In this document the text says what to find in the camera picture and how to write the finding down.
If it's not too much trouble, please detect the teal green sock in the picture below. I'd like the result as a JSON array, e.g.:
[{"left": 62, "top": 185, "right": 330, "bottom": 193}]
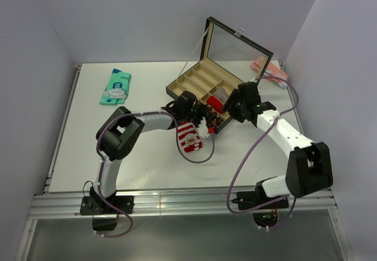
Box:
[{"left": 99, "top": 68, "right": 131, "bottom": 105}]

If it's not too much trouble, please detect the red white striped santa sock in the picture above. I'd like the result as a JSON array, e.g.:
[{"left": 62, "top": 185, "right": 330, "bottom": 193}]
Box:
[{"left": 177, "top": 121, "right": 203, "bottom": 153}]

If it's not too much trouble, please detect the red rolled sock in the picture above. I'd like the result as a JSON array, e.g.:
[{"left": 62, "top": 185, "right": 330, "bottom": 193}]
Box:
[{"left": 206, "top": 96, "right": 224, "bottom": 114}]

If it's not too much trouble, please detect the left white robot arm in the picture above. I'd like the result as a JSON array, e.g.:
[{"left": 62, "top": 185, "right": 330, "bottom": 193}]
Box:
[{"left": 90, "top": 91, "right": 216, "bottom": 213}]

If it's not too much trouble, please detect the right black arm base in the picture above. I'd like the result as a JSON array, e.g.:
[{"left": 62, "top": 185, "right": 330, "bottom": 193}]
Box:
[{"left": 232, "top": 187, "right": 289, "bottom": 230}]

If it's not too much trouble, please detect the grey rolled sock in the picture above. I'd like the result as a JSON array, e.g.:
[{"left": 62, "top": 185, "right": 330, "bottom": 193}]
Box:
[{"left": 213, "top": 87, "right": 229, "bottom": 104}]

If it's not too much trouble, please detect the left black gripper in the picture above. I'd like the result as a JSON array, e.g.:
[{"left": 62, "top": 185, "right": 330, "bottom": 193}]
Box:
[{"left": 182, "top": 103, "right": 211, "bottom": 130}]

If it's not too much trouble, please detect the black compartment box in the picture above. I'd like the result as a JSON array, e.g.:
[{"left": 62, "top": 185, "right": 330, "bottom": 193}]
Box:
[{"left": 166, "top": 16, "right": 274, "bottom": 134}]

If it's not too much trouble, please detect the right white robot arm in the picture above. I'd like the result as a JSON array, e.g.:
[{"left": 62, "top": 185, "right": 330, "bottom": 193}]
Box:
[{"left": 223, "top": 82, "right": 333, "bottom": 208}]

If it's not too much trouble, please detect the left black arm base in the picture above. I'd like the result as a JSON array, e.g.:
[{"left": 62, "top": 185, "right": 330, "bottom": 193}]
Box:
[{"left": 79, "top": 185, "right": 134, "bottom": 236}]

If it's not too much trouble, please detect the brown argyle sock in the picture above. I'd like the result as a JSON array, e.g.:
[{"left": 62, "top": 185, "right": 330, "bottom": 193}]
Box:
[{"left": 209, "top": 110, "right": 225, "bottom": 128}]

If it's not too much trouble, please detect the pink sock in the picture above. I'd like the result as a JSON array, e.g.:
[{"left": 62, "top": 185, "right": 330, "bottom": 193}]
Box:
[{"left": 250, "top": 56, "right": 288, "bottom": 88}]

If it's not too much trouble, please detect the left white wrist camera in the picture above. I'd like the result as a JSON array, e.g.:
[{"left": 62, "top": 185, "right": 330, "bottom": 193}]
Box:
[{"left": 197, "top": 118, "right": 214, "bottom": 138}]

